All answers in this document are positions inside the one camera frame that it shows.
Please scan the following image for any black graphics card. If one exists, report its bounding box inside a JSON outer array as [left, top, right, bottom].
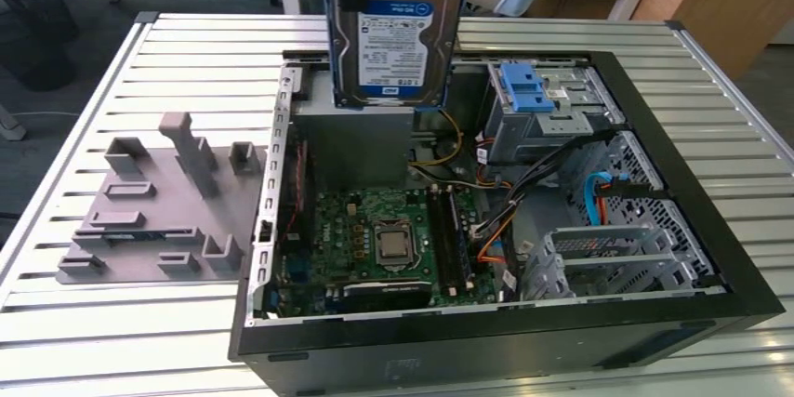
[[337, 278, 434, 314]]

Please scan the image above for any dark RAM stick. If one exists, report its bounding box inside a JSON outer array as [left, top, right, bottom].
[[429, 185, 457, 297]]

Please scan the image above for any orange wire bundle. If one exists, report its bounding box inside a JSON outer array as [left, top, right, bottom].
[[474, 210, 520, 277]]

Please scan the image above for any blue plastic drive latch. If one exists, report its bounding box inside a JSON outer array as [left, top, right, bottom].
[[498, 63, 556, 113]]

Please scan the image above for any white table leg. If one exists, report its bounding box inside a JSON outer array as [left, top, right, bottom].
[[0, 103, 29, 142]]

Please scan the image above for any yellow wire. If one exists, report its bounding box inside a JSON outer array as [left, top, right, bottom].
[[408, 108, 466, 168]]

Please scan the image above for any black disk power wire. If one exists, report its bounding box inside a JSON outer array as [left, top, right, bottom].
[[593, 178, 671, 201]]

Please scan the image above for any black wire bundle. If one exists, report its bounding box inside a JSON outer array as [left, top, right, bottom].
[[476, 129, 627, 240]]

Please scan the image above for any gray power supply unit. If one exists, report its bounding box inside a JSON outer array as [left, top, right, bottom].
[[290, 70, 416, 192]]

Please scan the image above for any silver optical drive cage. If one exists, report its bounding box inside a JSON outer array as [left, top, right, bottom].
[[482, 61, 625, 165]]

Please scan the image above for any spare RAM stick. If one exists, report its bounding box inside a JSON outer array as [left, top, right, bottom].
[[102, 231, 169, 244]]

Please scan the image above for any green motherboard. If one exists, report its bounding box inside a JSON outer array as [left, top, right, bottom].
[[274, 185, 497, 319]]

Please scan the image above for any silver CPU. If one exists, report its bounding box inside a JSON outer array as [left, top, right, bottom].
[[376, 231, 412, 262]]

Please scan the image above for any blue data wire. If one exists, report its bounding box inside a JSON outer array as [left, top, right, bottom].
[[581, 172, 631, 230]]

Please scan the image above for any hard disk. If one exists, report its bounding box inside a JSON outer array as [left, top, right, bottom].
[[312, 0, 477, 113]]

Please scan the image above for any red black twisted wire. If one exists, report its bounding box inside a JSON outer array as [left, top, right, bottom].
[[281, 140, 310, 245]]

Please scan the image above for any black CPU socket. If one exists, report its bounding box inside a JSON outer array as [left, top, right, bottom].
[[368, 218, 424, 273]]

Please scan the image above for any black PC case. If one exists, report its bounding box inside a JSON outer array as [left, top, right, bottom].
[[225, 48, 785, 397]]

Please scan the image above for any gray parts rack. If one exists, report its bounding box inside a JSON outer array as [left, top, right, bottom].
[[54, 111, 269, 285]]

